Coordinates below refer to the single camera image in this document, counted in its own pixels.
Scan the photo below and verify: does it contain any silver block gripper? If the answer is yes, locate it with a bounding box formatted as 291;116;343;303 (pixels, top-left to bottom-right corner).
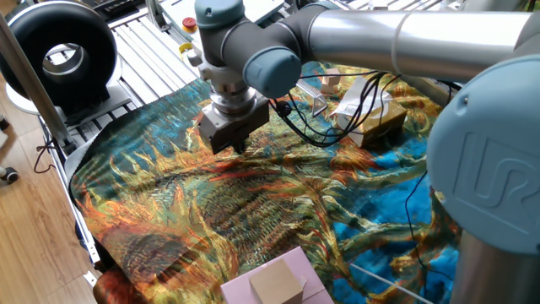
197;96;271;155

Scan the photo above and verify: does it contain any white mesh toy goal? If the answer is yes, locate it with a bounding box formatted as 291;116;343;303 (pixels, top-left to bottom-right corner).
294;78;329;118

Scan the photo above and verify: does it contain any sunflower painting cloth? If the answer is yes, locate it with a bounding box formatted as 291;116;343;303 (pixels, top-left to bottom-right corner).
69;61;463;304

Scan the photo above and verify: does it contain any small yellow tape piece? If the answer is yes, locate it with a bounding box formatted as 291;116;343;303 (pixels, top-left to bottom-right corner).
178;41;199;60

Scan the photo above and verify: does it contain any white tissue sheet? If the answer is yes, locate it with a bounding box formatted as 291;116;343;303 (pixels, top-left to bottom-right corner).
329;76;394;118

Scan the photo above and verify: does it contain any gold tissue box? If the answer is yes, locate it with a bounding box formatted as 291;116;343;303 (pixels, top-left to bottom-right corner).
336;100;408;149

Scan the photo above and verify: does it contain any small cardboard box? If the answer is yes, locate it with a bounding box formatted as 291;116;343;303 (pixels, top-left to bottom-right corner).
248;258;305;304

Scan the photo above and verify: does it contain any pink box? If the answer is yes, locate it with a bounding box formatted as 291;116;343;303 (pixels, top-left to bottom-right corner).
220;246;335;304

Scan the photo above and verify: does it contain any white teach pendant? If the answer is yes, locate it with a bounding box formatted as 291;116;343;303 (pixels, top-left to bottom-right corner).
162;0;286;50

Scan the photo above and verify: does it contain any black keyboard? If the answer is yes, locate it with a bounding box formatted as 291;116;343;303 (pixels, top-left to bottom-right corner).
82;0;144;20

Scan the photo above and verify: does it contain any black caster wheel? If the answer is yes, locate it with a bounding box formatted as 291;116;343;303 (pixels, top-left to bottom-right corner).
0;166;20;185

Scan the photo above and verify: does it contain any thick black gripper cable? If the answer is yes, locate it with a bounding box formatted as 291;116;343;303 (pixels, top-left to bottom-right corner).
269;71;402;149

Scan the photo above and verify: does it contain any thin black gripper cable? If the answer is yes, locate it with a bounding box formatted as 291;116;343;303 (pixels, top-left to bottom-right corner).
294;70;396;144

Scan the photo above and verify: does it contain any metal bracket stand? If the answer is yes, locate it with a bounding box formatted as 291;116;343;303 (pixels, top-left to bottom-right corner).
145;0;170;33

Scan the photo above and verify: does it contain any long thin black cable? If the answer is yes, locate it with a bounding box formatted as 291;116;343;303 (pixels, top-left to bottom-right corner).
403;171;455;282

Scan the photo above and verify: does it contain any grey aluminium rail beam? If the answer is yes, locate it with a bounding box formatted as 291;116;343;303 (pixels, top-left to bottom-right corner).
398;73;465;109

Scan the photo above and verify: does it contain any thin dark floor cable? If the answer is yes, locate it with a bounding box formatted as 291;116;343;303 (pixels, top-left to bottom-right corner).
33;141;58;175

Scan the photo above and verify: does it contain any thin white cable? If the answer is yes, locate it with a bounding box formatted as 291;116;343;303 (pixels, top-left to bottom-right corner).
349;263;435;304

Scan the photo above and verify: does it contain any aluminium frame beam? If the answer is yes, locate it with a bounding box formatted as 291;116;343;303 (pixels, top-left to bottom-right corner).
0;12;77;155

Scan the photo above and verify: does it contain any black ring fan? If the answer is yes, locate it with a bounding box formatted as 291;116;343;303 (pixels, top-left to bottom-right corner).
0;0;123;116

